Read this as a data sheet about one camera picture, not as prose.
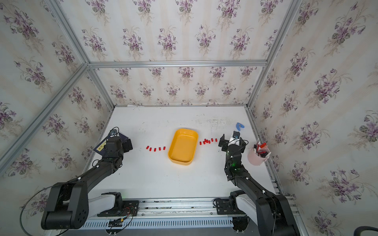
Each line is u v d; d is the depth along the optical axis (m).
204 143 0.98
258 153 0.82
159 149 0.95
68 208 0.40
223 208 0.73
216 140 0.99
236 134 0.70
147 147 0.96
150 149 0.95
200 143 0.98
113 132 0.76
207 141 0.98
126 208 0.73
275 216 0.41
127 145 0.80
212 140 0.99
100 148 0.93
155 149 0.95
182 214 0.73
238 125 1.08
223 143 0.76
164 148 0.96
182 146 0.95
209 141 0.98
